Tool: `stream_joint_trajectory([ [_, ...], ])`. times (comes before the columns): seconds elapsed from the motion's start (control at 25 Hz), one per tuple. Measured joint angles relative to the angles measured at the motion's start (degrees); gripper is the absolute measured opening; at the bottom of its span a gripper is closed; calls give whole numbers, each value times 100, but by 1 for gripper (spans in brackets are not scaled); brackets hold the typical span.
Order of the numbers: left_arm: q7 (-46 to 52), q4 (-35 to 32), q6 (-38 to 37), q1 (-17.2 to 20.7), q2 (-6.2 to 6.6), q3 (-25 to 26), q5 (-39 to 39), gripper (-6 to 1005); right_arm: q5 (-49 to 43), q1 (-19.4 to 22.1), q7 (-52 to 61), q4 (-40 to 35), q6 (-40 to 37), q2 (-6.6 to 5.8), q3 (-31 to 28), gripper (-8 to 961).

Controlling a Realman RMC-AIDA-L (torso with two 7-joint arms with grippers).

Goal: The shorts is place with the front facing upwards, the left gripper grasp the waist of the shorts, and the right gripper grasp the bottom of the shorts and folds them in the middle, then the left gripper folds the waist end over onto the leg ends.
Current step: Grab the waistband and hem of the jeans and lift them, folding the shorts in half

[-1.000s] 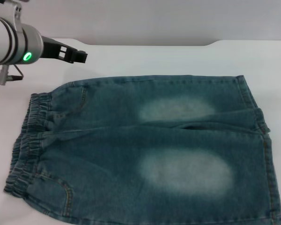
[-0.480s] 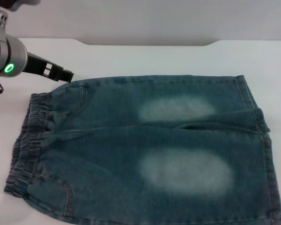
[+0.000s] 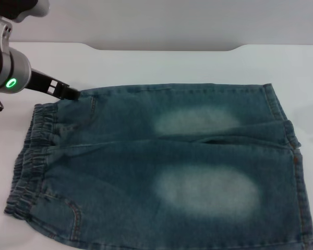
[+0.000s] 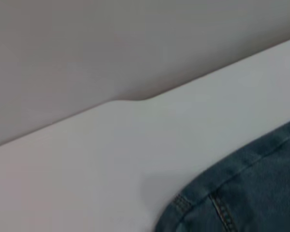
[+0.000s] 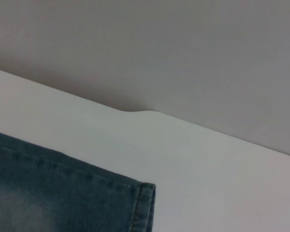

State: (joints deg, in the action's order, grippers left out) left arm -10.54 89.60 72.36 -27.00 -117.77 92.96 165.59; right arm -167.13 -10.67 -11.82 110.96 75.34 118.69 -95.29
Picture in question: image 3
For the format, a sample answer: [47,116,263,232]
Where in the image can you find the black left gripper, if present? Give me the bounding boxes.
[26,68,81,101]

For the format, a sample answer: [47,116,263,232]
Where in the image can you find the blue denim shorts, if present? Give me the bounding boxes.
[4,82,313,250]

